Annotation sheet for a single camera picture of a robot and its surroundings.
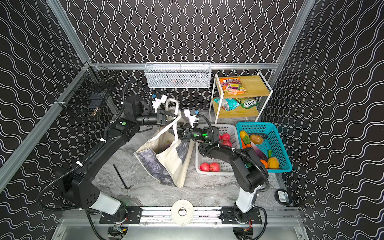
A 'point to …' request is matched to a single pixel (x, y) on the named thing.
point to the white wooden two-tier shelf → (238, 96)
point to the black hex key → (119, 176)
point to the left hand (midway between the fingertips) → (181, 117)
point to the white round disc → (178, 219)
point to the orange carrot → (244, 145)
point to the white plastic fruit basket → (226, 167)
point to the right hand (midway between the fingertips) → (168, 131)
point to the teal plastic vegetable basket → (273, 142)
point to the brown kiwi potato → (256, 139)
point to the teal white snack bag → (228, 104)
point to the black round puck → (282, 197)
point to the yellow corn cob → (243, 133)
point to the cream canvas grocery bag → (163, 152)
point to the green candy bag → (248, 102)
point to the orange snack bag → (232, 86)
